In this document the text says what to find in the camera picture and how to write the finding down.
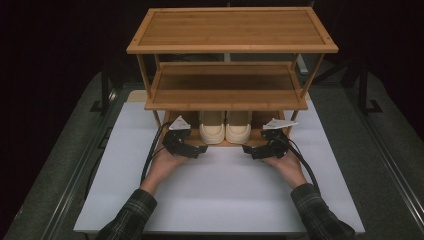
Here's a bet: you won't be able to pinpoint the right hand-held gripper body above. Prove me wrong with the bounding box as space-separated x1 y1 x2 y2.
255 117 299 159

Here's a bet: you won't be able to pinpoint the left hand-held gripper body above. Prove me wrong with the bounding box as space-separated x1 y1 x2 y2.
162 115 198 158

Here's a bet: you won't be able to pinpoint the beige clog shoe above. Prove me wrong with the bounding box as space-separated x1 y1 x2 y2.
198 110 226 146
225 110 253 145

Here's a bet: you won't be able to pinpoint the wooden three-tier shoe rack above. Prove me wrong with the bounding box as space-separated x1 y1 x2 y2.
125 6 340 148

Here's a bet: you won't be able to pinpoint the person's right hand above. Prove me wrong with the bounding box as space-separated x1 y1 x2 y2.
262 149 309 191

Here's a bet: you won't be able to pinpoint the person's left hand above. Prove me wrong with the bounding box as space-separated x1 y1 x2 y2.
139 144 190 196

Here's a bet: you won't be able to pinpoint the white object behind rack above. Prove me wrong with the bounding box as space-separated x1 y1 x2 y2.
297 54 310 75

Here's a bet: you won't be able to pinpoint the black metal stand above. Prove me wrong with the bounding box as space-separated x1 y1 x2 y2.
89 63 117 117
357 62 384 117

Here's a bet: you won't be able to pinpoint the dark tripod legs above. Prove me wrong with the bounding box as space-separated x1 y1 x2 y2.
312 58 358 88

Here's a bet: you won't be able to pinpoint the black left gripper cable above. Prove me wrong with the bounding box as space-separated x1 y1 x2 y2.
140 121 172 185

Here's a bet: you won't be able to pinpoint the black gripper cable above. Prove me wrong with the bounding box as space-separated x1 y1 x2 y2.
140 121 172 185
281 135 322 193

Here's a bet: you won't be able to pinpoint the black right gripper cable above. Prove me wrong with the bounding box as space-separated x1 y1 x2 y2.
281 135 322 193

